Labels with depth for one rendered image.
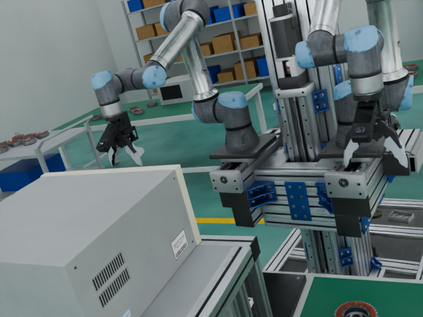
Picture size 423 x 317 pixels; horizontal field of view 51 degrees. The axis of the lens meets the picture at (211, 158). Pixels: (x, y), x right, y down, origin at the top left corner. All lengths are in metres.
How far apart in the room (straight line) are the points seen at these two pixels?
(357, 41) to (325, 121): 0.84
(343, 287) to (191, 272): 0.61
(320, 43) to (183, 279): 0.69
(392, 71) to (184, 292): 1.02
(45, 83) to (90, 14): 1.93
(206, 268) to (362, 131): 0.48
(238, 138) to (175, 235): 0.94
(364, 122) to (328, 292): 0.58
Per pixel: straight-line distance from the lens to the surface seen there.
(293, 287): 1.47
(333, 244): 2.09
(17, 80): 7.81
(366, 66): 1.12
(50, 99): 8.19
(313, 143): 1.87
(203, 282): 0.96
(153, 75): 1.54
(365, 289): 1.46
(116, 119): 1.64
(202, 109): 1.95
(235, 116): 1.86
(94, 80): 1.61
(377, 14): 1.56
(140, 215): 0.91
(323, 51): 1.23
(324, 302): 1.43
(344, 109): 1.66
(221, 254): 1.04
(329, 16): 1.35
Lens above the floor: 1.65
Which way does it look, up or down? 19 degrees down
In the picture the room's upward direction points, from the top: 14 degrees counter-clockwise
